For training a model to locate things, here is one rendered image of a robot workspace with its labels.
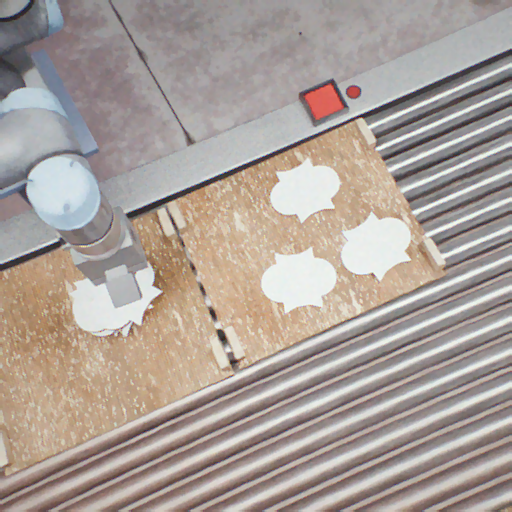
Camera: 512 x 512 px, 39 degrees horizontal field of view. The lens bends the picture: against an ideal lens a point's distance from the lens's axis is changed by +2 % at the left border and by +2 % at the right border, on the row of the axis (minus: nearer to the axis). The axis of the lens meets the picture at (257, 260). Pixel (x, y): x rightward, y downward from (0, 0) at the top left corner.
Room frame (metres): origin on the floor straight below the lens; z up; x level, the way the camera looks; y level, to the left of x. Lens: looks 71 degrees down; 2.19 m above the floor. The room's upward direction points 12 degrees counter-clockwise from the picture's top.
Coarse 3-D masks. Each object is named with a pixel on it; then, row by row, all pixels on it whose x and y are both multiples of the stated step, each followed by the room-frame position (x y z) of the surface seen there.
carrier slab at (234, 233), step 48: (336, 144) 0.63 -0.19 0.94; (192, 192) 0.59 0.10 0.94; (240, 192) 0.57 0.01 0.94; (384, 192) 0.51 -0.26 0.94; (192, 240) 0.49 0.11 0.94; (240, 240) 0.47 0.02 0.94; (288, 240) 0.45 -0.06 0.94; (336, 240) 0.44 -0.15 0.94; (240, 288) 0.38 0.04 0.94; (336, 288) 0.35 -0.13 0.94; (384, 288) 0.33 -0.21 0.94; (240, 336) 0.29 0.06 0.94; (288, 336) 0.28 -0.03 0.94
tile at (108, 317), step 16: (144, 272) 0.42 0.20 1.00; (96, 288) 0.41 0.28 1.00; (144, 288) 0.40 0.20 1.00; (96, 304) 0.38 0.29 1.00; (112, 304) 0.38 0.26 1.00; (128, 304) 0.37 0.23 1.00; (144, 304) 0.37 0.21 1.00; (96, 320) 0.36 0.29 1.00; (112, 320) 0.35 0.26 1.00; (128, 320) 0.35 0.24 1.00
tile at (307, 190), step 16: (288, 176) 0.58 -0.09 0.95; (304, 176) 0.57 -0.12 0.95; (320, 176) 0.56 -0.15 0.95; (336, 176) 0.56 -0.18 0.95; (272, 192) 0.55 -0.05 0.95; (288, 192) 0.55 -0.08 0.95; (304, 192) 0.54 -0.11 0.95; (320, 192) 0.53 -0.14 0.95; (336, 192) 0.53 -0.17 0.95; (288, 208) 0.51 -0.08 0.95; (304, 208) 0.51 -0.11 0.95; (320, 208) 0.50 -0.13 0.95
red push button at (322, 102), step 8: (328, 88) 0.75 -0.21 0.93; (304, 96) 0.75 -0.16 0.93; (312, 96) 0.74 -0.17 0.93; (320, 96) 0.74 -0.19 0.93; (328, 96) 0.74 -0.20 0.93; (336, 96) 0.73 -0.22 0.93; (312, 104) 0.73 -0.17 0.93; (320, 104) 0.72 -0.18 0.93; (328, 104) 0.72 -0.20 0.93; (336, 104) 0.72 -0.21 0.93; (312, 112) 0.71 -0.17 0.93; (320, 112) 0.71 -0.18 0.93; (328, 112) 0.70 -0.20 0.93
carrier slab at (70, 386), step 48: (144, 240) 0.51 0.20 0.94; (0, 288) 0.47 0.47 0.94; (48, 288) 0.46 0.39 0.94; (192, 288) 0.40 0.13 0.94; (0, 336) 0.38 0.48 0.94; (48, 336) 0.37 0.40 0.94; (96, 336) 0.35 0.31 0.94; (144, 336) 0.33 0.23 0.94; (192, 336) 0.31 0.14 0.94; (0, 384) 0.30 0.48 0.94; (48, 384) 0.28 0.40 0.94; (96, 384) 0.26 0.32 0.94; (144, 384) 0.25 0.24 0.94; (192, 384) 0.23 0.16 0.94; (48, 432) 0.20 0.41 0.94; (96, 432) 0.18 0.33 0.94
